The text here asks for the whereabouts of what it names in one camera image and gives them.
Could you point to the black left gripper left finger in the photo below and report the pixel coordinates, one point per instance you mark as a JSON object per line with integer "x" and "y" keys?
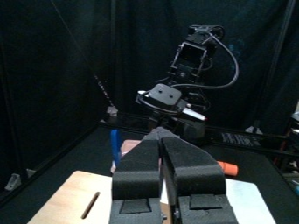
{"x": 136, "y": 175}

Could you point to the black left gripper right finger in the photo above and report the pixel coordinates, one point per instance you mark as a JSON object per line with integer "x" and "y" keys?
{"x": 194, "y": 175}

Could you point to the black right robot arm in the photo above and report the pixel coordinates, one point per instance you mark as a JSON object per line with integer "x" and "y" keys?
{"x": 192, "y": 55}

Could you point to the white cutting board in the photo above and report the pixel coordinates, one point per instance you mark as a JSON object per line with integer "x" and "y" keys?
{"x": 248, "y": 204}

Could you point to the orange toy carrot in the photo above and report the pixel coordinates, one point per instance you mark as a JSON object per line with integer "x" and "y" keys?
{"x": 228, "y": 168}

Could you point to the pink cup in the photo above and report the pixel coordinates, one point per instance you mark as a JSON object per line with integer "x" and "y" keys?
{"x": 130, "y": 145}

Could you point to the blue plastic utensil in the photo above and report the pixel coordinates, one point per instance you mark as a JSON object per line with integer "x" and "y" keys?
{"x": 115, "y": 145}

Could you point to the white printed table label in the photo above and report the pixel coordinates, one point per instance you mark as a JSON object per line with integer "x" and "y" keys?
{"x": 239, "y": 139}

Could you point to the wooden box with slot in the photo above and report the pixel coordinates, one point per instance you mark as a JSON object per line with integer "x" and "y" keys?
{"x": 65, "y": 192}

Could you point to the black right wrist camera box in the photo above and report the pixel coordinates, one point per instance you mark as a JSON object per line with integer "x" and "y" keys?
{"x": 166, "y": 96}

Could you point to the grey metal corner bracket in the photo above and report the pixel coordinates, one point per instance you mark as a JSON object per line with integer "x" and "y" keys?
{"x": 12, "y": 181}
{"x": 252, "y": 129}
{"x": 112, "y": 110}

